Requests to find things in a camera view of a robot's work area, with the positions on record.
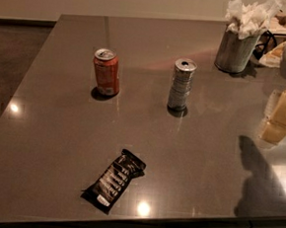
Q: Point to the metal napkin bucket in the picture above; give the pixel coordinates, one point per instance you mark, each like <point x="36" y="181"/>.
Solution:
<point x="234" y="54"/>

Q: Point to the black snack bar wrapper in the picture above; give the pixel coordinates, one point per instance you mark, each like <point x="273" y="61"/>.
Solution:
<point x="108" y="188"/>

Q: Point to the silver redbull can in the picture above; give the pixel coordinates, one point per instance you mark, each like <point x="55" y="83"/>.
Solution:
<point x="182" y="81"/>

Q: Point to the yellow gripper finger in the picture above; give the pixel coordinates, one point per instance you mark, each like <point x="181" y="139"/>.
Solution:
<point x="273" y="127"/>

